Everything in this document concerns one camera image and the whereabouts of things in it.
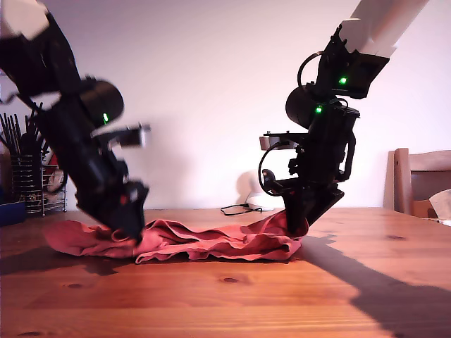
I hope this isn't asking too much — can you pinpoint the thick black cable loop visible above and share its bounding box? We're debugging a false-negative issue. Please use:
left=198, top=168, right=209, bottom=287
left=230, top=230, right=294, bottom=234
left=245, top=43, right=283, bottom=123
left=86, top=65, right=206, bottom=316
left=338, top=132, right=357, bottom=181

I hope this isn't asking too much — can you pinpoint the white round security camera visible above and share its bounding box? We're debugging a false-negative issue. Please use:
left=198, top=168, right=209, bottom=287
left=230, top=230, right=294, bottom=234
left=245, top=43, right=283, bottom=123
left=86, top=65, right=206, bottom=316
left=236, top=168, right=279, bottom=212

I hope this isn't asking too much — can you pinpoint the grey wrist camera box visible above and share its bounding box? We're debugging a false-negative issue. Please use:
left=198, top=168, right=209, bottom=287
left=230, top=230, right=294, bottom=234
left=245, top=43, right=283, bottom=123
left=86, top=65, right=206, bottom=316
left=92, top=123, right=152, bottom=151
left=259, top=132, right=307, bottom=151

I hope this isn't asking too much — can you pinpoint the thin black camera cable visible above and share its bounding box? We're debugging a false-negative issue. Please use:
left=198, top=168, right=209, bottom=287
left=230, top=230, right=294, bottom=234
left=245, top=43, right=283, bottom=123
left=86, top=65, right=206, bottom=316
left=258, top=140, right=293, bottom=198

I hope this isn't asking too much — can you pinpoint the metal wire utensil holder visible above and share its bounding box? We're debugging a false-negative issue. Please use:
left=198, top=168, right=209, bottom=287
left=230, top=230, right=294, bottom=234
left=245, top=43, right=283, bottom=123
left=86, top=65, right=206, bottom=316
left=10, top=154, right=68, bottom=215

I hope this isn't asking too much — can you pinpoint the white tissue paper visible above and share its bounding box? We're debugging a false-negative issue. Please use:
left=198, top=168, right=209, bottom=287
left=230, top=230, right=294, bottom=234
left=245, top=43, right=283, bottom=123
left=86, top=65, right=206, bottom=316
left=428, top=189, right=451, bottom=221

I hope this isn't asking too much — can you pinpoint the black chopstick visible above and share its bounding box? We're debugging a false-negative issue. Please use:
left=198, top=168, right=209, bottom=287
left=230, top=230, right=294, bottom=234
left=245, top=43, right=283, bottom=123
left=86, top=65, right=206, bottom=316
left=0, top=112, right=18, bottom=156

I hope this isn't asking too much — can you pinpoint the black security camera cable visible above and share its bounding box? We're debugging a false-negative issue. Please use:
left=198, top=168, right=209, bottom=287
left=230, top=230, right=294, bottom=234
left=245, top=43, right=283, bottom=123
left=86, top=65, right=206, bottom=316
left=220, top=203, right=264, bottom=217

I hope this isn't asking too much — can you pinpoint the red underwear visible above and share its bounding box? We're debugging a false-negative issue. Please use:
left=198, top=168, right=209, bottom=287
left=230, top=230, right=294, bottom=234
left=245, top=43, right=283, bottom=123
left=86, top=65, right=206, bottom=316
left=44, top=211, right=310, bottom=264

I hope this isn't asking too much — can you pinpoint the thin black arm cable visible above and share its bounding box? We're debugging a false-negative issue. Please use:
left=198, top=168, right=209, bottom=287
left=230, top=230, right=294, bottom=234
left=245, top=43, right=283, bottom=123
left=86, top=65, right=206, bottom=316
left=297, top=51, right=327, bottom=89

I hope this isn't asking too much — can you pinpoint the red chopstick packet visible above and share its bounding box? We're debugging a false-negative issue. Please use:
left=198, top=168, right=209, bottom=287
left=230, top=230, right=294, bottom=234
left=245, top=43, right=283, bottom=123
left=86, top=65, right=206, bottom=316
left=44, top=151, right=66, bottom=177

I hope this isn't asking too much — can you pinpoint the orange cardboard box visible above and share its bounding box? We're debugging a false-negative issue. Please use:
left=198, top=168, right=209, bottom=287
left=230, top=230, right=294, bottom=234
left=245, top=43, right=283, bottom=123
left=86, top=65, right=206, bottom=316
left=410, top=199, right=437, bottom=219

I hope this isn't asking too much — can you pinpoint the blue box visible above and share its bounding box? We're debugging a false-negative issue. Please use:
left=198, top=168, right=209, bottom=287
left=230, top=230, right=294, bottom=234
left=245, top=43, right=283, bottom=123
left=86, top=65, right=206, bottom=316
left=0, top=201, right=27, bottom=227

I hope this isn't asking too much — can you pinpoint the wooden chair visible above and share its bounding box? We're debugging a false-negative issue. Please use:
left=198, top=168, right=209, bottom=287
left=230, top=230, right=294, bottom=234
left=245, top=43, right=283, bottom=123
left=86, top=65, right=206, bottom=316
left=382, top=148, right=451, bottom=220

